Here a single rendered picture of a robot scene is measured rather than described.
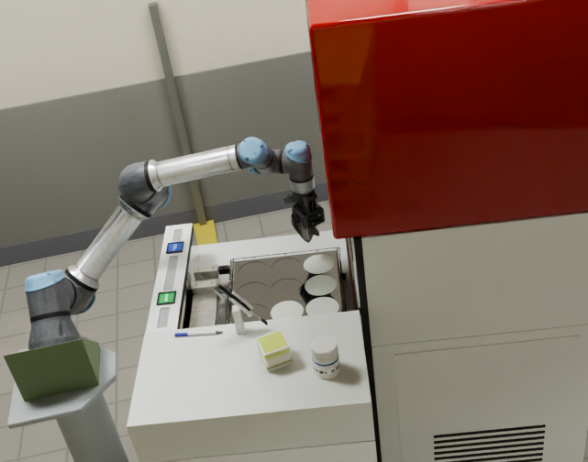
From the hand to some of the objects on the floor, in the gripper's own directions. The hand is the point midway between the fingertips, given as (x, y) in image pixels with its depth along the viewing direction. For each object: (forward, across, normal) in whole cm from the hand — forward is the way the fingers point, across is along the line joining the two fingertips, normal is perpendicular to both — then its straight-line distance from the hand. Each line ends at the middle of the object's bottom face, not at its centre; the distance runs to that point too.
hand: (306, 237), depth 256 cm
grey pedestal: (+97, -94, +10) cm, 136 cm away
